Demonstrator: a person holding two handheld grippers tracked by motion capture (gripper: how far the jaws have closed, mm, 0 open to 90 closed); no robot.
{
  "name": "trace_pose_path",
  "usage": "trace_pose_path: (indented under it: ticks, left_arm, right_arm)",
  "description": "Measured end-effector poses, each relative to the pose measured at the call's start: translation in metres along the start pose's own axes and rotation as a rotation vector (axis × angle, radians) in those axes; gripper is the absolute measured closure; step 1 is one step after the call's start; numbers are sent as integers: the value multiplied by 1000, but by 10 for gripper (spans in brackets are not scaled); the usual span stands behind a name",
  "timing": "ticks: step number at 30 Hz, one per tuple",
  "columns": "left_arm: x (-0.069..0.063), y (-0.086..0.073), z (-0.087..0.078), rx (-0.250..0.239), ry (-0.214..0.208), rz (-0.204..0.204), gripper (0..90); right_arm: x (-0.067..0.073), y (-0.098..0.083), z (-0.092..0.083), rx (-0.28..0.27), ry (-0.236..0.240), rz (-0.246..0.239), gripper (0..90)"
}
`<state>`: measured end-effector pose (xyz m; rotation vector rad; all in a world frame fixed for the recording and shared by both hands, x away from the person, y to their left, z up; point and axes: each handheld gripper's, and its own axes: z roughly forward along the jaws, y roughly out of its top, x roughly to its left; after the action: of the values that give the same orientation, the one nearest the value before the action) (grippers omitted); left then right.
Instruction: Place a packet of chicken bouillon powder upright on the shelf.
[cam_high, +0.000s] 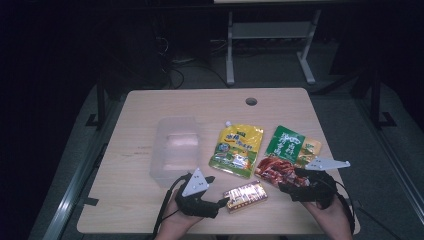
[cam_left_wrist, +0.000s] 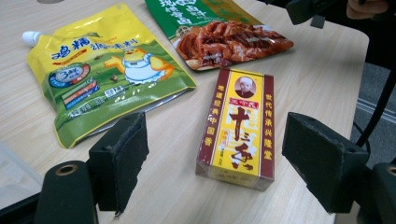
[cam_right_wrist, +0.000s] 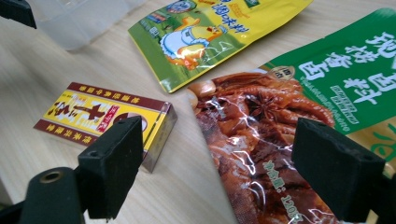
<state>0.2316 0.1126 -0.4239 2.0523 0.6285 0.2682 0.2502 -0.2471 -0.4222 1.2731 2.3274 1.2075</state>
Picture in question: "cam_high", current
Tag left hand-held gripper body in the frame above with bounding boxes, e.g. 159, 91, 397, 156
174, 167, 222, 220

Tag clear plastic container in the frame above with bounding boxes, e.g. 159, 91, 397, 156
148, 115, 203, 189

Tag person's right hand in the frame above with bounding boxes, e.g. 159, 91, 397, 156
301, 195, 352, 238

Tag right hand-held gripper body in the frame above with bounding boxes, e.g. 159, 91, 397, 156
279, 156, 352, 210

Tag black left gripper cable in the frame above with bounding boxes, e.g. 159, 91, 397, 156
152, 173, 192, 238

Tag green and red snack packet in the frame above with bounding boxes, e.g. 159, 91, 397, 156
253, 125, 323, 188

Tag small gold snack box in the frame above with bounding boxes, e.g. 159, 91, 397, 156
222, 180, 269, 214

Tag person's left hand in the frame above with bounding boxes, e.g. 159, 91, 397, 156
156, 189, 203, 238

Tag yellow spouted drink pouch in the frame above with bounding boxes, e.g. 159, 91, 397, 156
208, 120, 265, 180

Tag black floor cables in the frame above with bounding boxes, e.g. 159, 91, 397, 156
155, 35, 231, 90

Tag black metal stand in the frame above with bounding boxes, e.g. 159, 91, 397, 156
85, 81, 108, 132
369, 68, 398, 130

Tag white metal table frame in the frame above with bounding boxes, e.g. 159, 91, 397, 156
225, 9, 323, 86

